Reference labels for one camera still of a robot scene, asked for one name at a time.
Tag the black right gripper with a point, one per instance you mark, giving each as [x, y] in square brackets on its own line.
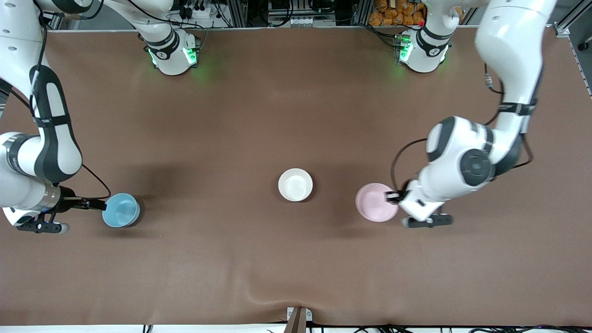
[69, 200]

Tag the brown table cover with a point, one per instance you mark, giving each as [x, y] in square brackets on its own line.
[296, 115]

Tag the pink bowl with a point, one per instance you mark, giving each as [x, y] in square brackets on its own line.
[372, 203]

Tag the white bowl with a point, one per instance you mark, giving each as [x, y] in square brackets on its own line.
[295, 185]

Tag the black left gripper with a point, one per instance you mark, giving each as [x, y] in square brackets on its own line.
[401, 194]

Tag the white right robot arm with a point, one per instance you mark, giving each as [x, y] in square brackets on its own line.
[51, 148]

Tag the blue bowl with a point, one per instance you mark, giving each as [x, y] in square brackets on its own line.
[122, 212]

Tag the aluminium frame profile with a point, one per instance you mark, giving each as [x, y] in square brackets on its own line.
[238, 11]

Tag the metal table clamp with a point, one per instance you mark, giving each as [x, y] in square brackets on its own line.
[296, 321]

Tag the white power strip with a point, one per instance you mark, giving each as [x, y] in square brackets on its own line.
[199, 13]

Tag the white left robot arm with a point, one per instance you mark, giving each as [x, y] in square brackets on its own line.
[462, 166]

